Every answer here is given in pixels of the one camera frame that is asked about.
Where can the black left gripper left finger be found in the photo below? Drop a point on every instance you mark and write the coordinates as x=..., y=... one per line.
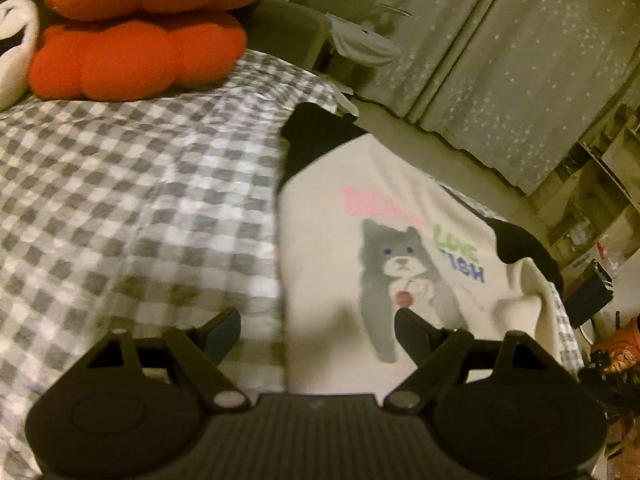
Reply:
x=178, y=370

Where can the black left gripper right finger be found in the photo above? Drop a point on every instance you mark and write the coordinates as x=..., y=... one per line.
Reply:
x=515, y=372

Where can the cream sweatshirt with bear print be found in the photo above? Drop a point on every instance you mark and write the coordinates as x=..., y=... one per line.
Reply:
x=363, y=235

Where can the grey white checkered blanket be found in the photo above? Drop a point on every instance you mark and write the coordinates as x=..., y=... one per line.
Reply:
x=163, y=213

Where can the wooden shelf rack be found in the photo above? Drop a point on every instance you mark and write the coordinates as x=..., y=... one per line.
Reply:
x=590, y=202

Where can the grey star pattern curtain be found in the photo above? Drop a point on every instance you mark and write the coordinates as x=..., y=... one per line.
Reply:
x=515, y=83

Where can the lower red flower cushion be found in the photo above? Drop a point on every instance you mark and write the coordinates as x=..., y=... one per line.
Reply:
x=135, y=59

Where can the dark green sofa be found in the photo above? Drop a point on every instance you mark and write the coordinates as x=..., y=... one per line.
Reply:
x=285, y=30

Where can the grey white office chair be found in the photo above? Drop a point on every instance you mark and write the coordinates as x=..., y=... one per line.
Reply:
x=353, y=37

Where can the white fluffy earmuffs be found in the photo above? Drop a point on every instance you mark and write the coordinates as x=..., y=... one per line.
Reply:
x=19, y=36

